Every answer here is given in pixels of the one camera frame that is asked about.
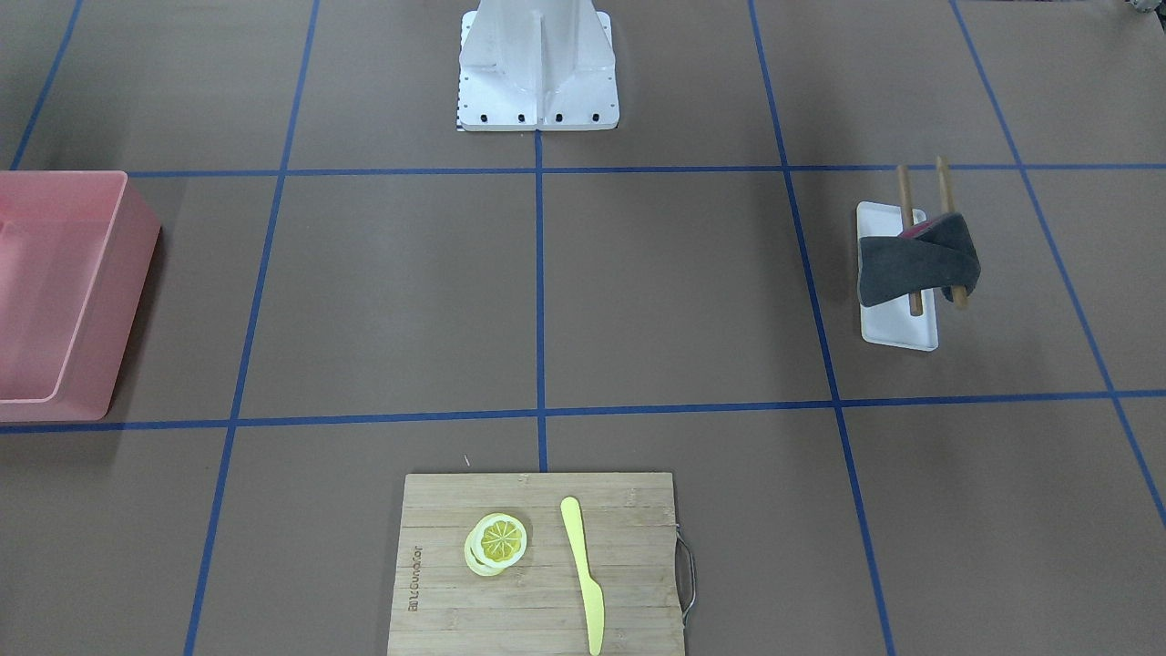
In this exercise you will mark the white rectangular tray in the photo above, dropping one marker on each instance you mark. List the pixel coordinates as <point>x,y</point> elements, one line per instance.
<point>891,323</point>

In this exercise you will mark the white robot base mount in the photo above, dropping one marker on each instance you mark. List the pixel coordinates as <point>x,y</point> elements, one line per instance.
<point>537,65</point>

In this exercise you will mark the grey wiping cloth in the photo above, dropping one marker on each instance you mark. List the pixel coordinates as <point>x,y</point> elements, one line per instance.
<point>939,253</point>

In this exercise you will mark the bamboo cutting board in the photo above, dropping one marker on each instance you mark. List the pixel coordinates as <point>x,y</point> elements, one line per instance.
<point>534,608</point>

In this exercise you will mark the wooden stick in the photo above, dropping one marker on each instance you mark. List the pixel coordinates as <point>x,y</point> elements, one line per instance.
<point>959,295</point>
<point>907,216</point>

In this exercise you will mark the lemon slice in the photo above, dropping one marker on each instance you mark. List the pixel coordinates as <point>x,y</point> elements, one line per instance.
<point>494,544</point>

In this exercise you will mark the pink plastic bin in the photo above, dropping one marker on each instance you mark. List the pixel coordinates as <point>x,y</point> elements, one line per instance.
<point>76,248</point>

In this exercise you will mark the yellow plastic knife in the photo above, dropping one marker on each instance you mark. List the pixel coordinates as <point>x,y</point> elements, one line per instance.
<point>590,591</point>

